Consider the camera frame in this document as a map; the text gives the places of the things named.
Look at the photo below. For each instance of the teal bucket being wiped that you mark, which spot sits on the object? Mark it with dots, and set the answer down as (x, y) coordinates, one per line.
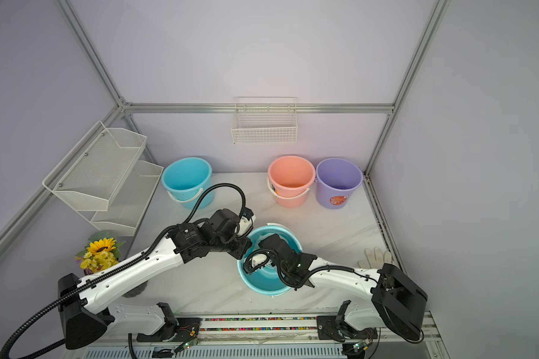
(186, 180)

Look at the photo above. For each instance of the white wire wall basket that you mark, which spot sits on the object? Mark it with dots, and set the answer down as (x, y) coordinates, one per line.
(265, 120)

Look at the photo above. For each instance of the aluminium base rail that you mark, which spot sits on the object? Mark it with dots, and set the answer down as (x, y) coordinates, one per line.
(269, 336)

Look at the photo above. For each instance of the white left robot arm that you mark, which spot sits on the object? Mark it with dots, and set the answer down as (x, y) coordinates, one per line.
(95, 312)

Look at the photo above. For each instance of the sunflower bouquet in vase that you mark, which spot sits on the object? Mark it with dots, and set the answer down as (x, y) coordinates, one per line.
(102, 252)

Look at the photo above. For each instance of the pink plastic bucket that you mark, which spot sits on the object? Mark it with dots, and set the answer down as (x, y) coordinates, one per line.
(289, 179)

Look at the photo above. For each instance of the purple plastic bucket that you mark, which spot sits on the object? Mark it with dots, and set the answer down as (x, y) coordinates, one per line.
(337, 179)

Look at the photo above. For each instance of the white work glove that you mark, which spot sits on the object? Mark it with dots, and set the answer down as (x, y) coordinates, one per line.
(376, 258)

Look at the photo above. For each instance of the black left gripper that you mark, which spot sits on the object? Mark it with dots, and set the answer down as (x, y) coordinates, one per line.
(244, 246)

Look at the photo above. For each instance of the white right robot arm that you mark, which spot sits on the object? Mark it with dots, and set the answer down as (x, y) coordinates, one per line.
(387, 296)

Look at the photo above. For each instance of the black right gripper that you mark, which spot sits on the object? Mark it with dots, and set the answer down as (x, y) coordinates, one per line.
(263, 244)

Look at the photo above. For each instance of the teal bucket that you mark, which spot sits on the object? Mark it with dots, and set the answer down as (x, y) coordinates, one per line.
(265, 281)

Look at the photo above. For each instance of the white two-tier mesh shelf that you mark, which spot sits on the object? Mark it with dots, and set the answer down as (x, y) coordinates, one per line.
(105, 180)

